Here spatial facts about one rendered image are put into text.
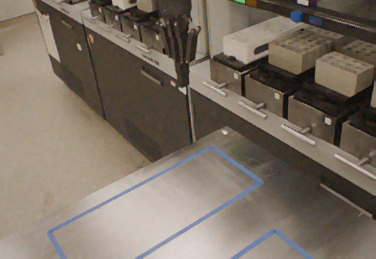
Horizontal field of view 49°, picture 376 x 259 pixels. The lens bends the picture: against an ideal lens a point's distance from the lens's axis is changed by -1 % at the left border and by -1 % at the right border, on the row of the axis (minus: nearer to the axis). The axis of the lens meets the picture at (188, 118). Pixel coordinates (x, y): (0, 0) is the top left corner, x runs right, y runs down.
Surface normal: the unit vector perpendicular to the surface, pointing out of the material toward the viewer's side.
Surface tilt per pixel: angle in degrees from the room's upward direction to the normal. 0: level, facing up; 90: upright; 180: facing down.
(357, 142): 90
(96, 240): 0
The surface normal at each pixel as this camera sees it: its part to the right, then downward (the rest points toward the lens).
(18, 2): 0.58, 0.40
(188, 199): -0.09, -0.83
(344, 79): -0.81, 0.38
